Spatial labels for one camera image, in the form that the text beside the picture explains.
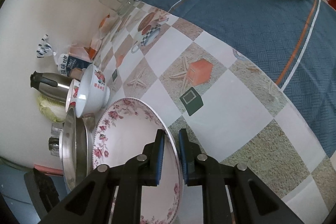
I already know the pink floral round plate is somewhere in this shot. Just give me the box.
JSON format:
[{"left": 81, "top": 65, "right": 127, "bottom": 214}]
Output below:
[{"left": 92, "top": 97, "right": 182, "bottom": 223}]

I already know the large steel plate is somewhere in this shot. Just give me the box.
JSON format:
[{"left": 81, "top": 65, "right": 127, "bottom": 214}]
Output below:
[{"left": 60, "top": 106, "right": 78, "bottom": 190}]

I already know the white square floral plate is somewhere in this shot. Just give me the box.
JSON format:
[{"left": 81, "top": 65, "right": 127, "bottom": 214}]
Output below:
[{"left": 76, "top": 118, "right": 93, "bottom": 184}]

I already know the glass coffee pot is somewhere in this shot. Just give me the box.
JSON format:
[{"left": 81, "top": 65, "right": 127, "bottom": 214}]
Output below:
[{"left": 48, "top": 136, "right": 63, "bottom": 158}]

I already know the small upturned glass cup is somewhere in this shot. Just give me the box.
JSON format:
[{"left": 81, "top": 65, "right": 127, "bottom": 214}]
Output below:
[{"left": 51, "top": 123, "right": 63, "bottom": 138}]

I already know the napa cabbage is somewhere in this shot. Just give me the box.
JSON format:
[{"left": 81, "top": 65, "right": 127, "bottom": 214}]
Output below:
[{"left": 37, "top": 94, "right": 67, "bottom": 123}]

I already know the white bowl with red print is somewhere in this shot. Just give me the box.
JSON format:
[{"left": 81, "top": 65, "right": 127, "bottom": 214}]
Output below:
[{"left": 75, "top": 64, "right": 110, "bottom": 118}]

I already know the strawberry pattern bowl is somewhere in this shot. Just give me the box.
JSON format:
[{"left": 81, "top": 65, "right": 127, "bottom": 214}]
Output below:
[{"left": 65, "top": 79, "right": 80, "bottom": 112}]

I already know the stainless steel thermos jug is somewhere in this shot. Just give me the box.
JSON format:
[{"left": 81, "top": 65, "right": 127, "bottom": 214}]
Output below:
[{"left": 30, "top": 71, "right": 72, "bottom": 103}]

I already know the toast bread bag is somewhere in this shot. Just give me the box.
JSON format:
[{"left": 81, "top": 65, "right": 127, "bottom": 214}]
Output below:
[{"left": 36, "top": 34, "right": 92, "bottom": 80}]

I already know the orange snack packet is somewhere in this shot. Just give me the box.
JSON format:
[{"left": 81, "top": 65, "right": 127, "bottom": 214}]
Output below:
[{"left": 68, "top": 14, "right": 112, "bottom": 62}]

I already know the clear drinking glass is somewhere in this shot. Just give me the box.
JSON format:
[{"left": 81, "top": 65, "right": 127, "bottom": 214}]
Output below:
[{"left": 99, "top": 0, "right": 134, "bottom": 16}]

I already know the blue checked tablecloth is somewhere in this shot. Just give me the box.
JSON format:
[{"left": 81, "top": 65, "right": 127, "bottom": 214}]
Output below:
[{"left": 138, "top": 0, "right": 335, "bottom": 156}]

